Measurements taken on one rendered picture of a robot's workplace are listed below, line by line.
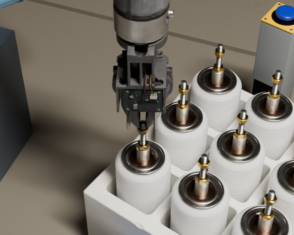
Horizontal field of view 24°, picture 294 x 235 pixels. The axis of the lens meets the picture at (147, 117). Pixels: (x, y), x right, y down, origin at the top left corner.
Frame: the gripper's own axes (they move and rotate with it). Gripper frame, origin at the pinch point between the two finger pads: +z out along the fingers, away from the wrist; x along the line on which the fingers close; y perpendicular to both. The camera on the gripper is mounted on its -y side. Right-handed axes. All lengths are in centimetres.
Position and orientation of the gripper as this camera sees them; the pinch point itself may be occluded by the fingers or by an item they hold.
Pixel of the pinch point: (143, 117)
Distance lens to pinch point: 109.5
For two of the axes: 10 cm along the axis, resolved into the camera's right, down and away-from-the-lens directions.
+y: -0.3, 7.3, -6.9
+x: 10.0, 0.2, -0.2
